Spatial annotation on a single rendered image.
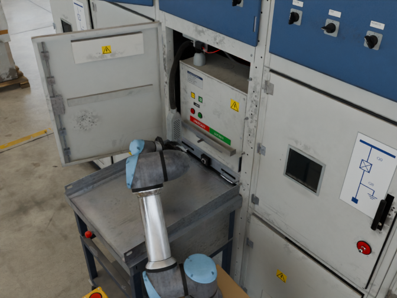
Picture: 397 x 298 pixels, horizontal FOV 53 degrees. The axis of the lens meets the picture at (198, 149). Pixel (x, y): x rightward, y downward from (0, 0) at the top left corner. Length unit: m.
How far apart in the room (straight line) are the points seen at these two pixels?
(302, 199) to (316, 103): 0.45
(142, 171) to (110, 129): 0.91
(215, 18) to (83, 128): 0.98
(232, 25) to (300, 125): 0.48
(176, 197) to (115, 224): 0.34
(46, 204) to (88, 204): 1.39
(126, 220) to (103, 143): 0.57
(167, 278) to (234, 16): 1.03
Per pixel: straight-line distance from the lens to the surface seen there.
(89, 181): 2.17
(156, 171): 1.43
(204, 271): 1.49
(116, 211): 2.01
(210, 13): 1.77
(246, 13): 1.62
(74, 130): 2.28
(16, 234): 3.29
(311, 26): 1.44
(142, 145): 1.86
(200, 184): 2.12
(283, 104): 1.60
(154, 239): 1.47
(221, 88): 1.93
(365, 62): 1.36
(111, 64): 2.14
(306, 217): 1.79
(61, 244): 3.10
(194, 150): 2.28
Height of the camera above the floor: 2.23
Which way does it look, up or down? 36 degrees down
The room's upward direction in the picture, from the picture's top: 1 degrees clockwise
